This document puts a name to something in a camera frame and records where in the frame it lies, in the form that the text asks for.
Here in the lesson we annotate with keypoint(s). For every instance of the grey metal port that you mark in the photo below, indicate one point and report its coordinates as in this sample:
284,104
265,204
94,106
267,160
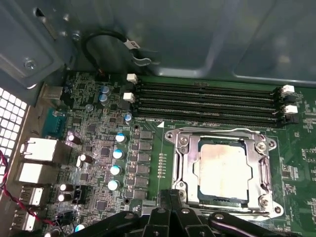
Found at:
51,92

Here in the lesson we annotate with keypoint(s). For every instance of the silver CPU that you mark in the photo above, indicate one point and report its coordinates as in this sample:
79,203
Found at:
222,172

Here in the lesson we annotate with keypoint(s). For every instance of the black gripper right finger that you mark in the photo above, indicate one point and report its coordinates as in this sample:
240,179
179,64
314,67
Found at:
184,222

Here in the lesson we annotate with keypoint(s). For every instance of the green motherboard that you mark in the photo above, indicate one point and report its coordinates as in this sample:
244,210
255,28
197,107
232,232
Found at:
296,148

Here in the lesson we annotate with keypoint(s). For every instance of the black RAM slot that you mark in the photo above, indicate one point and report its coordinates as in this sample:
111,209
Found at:
209,97
209,107
209,88
209,117

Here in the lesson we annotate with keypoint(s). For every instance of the blue board connector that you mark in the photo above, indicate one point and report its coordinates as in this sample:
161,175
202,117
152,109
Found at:
56,122

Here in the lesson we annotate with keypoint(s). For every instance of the CPU socket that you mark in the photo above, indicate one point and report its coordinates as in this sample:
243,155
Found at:
267,207

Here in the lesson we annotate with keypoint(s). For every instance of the silver rear port block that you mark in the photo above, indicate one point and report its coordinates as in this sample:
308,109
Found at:
32,172
39,149
33,196
26,221

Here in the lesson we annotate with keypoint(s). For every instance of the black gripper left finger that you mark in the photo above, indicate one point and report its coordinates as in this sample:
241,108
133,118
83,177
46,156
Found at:
160,222

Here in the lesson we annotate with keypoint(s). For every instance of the black open PC case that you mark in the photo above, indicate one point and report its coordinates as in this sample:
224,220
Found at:
172,29

